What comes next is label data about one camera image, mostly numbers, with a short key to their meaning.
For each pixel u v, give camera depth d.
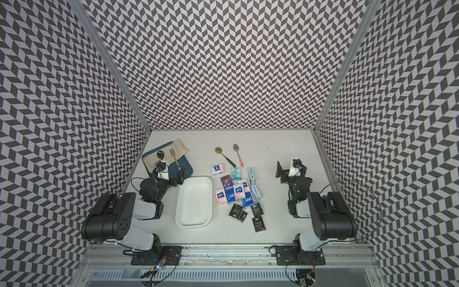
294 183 0.77
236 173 0.96
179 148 1.09
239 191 0.86
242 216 0.82
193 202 0.90
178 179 0.81
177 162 1.02
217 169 0.96
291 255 0.72
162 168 0.75
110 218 0.45
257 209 0.82
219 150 1.08
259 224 0.80
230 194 0.87
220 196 0.87
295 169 0.75
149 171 0.98
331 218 0.45
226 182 0.93
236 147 1.09
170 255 0.73
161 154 1.05
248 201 0.86
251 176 0.92
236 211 0.81
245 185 0.91
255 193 0.87
